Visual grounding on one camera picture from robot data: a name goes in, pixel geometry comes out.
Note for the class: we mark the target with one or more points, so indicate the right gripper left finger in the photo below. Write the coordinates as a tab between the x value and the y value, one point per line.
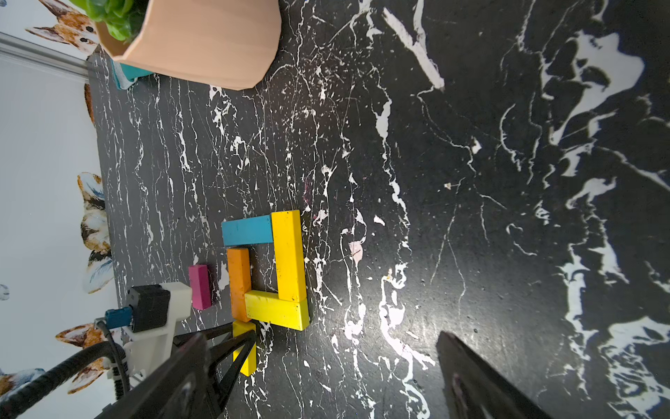
180	388

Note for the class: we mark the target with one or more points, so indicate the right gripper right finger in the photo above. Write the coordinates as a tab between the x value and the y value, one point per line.
473	389

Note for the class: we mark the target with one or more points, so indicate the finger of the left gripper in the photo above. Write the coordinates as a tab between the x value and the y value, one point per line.
223	371
208	334

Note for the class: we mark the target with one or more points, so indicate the yellow short block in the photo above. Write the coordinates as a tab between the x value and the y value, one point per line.
248	368

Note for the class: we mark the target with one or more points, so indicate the yellow long block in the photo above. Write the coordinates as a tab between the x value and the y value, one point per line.
289	256
269	308

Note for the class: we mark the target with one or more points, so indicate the magenta building block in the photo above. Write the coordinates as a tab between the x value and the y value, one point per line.
200	286

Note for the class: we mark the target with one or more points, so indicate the orange building block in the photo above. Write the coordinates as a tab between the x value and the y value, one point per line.
239	269

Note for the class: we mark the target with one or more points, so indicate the teal building block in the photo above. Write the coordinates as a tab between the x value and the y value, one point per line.
247	231

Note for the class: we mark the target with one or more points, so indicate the teal work glove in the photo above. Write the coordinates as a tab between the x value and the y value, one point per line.
126	76

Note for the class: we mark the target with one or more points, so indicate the potted green plant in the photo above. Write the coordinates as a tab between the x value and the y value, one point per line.
228	44

